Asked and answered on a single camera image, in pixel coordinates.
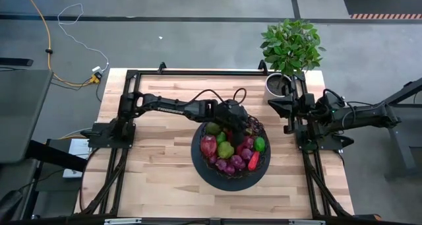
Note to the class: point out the white plug adapter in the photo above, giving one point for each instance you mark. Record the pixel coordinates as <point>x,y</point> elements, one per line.
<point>97,69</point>

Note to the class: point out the black desk leg beam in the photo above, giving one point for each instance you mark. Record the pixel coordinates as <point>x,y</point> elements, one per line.
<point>56,155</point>

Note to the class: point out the dark green avocado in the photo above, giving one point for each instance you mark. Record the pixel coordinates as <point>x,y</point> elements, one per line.
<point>213,128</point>

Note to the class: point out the black aluminium table frame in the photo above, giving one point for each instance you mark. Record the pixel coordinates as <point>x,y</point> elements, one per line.
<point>184,72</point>

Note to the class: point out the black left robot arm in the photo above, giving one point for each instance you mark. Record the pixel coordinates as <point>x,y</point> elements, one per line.
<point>171,108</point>

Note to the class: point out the orange-red chili pepper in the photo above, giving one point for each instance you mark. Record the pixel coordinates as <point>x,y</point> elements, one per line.
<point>253,161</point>

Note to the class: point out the black hazard-striped floor mat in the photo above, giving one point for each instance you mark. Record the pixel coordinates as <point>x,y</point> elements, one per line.
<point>379,4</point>

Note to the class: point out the purple cabbage pieces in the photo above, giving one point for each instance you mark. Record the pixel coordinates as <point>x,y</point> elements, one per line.
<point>235,161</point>

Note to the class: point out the round dark woven placemat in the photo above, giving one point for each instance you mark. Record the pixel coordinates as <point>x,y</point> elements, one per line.
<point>230,184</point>

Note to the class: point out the green speckled pear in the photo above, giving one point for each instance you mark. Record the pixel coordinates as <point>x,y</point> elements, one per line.
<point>226,150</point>

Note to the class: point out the grey metal stand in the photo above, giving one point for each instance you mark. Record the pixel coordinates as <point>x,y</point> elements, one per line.
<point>399,136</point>

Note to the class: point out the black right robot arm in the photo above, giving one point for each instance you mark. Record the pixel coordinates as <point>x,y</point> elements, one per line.
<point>362,114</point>

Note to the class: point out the white box under desk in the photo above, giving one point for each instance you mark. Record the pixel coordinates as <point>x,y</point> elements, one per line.
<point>77,149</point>

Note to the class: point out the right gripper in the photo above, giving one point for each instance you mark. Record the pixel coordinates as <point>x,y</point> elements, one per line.
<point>305,107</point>

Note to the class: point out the black flat floor bar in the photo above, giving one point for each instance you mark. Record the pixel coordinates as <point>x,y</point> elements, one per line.
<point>16,62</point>

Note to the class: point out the shiny dark red onion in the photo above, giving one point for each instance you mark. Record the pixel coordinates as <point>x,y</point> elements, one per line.
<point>208,146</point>

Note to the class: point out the green apple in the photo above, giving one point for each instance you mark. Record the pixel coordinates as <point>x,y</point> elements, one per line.
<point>259,144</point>

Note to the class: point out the potted green plant white pot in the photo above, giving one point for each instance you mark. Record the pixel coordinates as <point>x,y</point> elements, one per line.
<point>290,47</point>

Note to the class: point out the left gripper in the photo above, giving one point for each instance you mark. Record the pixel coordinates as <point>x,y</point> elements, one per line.
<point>232,114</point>

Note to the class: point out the silver rail bracket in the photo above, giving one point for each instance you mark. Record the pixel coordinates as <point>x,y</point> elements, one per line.
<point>306,222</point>
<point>122,221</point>

